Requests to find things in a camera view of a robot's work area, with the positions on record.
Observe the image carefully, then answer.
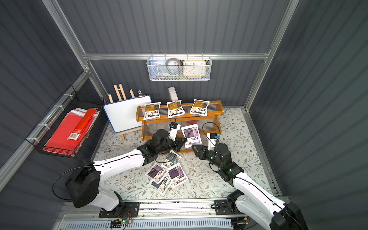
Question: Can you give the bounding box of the purple coffee bag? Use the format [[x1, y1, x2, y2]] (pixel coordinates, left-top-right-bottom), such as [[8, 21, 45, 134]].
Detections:
[[168, 163, 188, 188], [145, 164, 168, 184], [181, 124, 202, 148]]

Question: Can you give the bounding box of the yellow coffee bag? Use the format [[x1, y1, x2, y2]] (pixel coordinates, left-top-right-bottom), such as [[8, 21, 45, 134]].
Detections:
[[189, 99, 210, 117], [166, 100, 185, 118], [143, 102, 161, 120]]

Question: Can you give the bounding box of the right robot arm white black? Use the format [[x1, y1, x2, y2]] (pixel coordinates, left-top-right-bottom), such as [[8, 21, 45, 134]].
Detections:
[[192, 144, 308, 230]]

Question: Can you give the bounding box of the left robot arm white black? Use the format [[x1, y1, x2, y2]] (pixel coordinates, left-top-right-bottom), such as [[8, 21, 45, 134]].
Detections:
[[65, 129, 187, 211]]

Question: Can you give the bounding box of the orange wooden three-tier shelf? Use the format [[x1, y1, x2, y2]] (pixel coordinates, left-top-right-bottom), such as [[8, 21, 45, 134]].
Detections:
[[136, 100, 225, 154]]

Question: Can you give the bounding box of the blue-grey coffee bag back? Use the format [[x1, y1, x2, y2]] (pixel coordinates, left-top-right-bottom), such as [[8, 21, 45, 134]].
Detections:
[[162, 150, 182, 169]]

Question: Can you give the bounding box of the blue-grey coffee bag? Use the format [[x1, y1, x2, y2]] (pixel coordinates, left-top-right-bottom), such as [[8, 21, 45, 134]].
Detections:
[[149, 177, 172, 195], [162, 150, 182, 169]]

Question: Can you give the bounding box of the blue-grey coffee bag front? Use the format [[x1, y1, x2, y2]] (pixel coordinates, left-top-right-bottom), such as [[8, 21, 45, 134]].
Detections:
[[149, 177, 172, 195]]

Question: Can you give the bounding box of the yellow square clock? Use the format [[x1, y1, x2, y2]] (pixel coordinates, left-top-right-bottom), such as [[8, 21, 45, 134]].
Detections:
[[183, 60, 207, 78]]

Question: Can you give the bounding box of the wooden easel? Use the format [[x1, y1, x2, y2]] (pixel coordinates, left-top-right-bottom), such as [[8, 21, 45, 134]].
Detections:
[[108, 84, 135, 103]]

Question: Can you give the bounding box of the blue box in basket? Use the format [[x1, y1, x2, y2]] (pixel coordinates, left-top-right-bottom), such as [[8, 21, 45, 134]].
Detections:
[[149, 60, 166, 67]]

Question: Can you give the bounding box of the round tape roll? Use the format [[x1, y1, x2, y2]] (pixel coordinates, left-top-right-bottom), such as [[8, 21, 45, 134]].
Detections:
[[165, 57, 181, 75]]

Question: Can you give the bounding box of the red long box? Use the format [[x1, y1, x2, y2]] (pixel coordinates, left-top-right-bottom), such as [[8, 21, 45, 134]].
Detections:
[[68, 108, 97, 141]]

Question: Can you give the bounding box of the red folder stack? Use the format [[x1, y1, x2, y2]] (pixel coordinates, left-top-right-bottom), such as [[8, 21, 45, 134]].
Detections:
[[43, 108, 99, 157]]

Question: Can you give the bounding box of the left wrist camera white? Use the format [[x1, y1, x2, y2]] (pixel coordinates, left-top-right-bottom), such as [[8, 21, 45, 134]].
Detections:
[[169, 122, 181, 141]]

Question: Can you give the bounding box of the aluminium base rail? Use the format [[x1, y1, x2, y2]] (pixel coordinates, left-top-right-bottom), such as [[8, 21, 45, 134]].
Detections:
[[57, 197, 250, 222]]

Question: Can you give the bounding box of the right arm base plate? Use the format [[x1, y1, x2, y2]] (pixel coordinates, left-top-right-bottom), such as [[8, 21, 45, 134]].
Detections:
[[211, 199, 245, 216]]

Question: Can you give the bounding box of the white whiteboard blue frame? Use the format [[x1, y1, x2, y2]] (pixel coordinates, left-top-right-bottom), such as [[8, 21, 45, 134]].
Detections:
[[103, 95, 152, 133]]

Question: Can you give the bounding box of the white wire wall basket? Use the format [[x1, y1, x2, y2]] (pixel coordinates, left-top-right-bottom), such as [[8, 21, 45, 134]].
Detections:
[[146, 57, 212, 81]]

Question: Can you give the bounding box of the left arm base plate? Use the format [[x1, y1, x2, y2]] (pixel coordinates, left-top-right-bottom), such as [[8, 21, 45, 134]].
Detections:
[[99, 202, 140, 219]]

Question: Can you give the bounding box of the black wire side basket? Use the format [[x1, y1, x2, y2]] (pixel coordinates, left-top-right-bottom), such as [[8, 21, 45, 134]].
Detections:
[[26, 89, 107, 159]]

